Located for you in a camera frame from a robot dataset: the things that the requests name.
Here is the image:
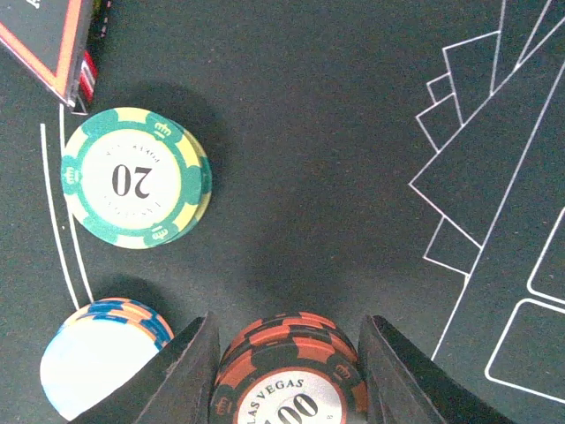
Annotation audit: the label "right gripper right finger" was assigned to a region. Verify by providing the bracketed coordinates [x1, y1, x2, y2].
[358, 315, 511, 423]

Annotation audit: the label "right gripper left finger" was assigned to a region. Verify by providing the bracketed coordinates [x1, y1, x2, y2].
[73, 312, 220, 423]

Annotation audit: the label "blue chips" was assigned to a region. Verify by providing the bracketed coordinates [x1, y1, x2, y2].
[40, 297, 175, 421]

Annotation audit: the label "red chips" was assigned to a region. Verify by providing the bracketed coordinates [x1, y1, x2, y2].
[208, 312, 367, 423]

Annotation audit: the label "green chips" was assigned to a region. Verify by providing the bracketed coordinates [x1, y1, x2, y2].
[61, 107, 213, 249]

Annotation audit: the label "red triangular all-in button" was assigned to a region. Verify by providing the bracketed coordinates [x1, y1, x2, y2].
[1, 1, 111, 116]

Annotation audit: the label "round black poker mat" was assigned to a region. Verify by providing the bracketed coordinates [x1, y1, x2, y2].
[1, 1, 564, 423]

